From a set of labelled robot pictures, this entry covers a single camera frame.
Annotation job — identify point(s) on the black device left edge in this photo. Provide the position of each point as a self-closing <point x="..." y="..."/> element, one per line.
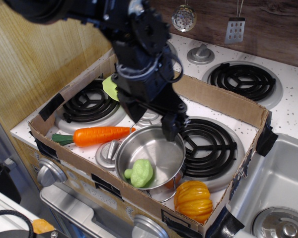
<point x="7" y="186"/>

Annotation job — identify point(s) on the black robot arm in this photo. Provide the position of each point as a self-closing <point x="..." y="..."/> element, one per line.
<point x="135" y="30"/>

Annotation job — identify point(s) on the silver oven knob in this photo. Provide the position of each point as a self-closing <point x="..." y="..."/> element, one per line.
<point x="145" y="227"/>
<point x="50" y="173"/>

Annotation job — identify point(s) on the silver oven door handle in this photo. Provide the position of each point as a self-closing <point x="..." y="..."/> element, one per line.
<point x="75" y="212"/>

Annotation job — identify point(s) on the brown cardboard fence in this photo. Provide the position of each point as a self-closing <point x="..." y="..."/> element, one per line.
<point x="212" y="97"/>

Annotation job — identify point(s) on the silver stovetop knob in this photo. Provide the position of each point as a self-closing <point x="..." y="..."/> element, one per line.
<point x="200" y="55"/>
<point x="149" y="118"/>
<point x="106" y="154"/>

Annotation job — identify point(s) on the back right black burner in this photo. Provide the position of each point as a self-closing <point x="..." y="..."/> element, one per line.
<point x="247" y="79"/>

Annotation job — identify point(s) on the stainless steel pan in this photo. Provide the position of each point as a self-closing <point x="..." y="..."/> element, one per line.
<point x="166" y="157"/>

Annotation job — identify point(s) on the silver oven knob left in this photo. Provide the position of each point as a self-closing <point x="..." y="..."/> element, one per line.
<point x="50" y="173"/>

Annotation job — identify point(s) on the front right black burner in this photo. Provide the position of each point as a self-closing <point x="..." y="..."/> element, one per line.
<point x="213" y="153"/>

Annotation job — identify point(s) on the orange object bottom left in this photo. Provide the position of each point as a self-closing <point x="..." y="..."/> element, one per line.
<point x="41" y="226"/>

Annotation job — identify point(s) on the silver stovetop knob middle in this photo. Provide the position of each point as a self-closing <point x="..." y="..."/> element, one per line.
<point x="149" y="118"/>

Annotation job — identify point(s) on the back left black burner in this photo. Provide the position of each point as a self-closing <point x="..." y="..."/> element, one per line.
<point x="173" y="53"/>

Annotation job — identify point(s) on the orange toy carrot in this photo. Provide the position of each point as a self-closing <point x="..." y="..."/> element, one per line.
<point x="85" y="137"/>

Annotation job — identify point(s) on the silver sink basin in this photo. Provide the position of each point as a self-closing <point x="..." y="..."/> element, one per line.
<point x="272" y="181"/>

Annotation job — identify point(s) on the hanging silver slotted spatula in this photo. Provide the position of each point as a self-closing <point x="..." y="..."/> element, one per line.
<point x="235" y="26"/>

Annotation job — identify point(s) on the silver stovetop knob back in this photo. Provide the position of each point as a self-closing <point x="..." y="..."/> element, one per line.
<point x="200" y="55"/>

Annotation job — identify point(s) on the light green plastic plate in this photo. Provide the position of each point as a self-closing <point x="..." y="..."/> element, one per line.
<point x="110" y="88"/>

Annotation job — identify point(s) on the silver sink drain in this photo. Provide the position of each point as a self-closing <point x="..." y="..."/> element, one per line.
<point x="276" y="222"/>

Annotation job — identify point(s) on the orange toy pumpkin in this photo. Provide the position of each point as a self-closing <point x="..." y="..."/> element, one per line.
<point x="192" y="199"/>

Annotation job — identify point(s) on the green toy broccoli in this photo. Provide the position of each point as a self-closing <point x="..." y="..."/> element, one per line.
<point x="140" y="174"/>

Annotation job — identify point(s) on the small orange toy under pan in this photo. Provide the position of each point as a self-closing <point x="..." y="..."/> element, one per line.
<point x="173" y="181"/>

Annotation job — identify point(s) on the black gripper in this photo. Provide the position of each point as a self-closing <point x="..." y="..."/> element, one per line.
<point x="151" y="88"/>

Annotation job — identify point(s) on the silver oven knob right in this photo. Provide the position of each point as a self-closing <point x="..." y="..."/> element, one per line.
<point x="145" y="227"/>

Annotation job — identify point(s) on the silver stovetop knob front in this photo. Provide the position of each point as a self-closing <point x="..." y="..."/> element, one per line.
<point x="106" y="154"/>

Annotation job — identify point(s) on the hanging silver skimmer ladle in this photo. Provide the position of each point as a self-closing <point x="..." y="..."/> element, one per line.
<point x="184" y="17"/>

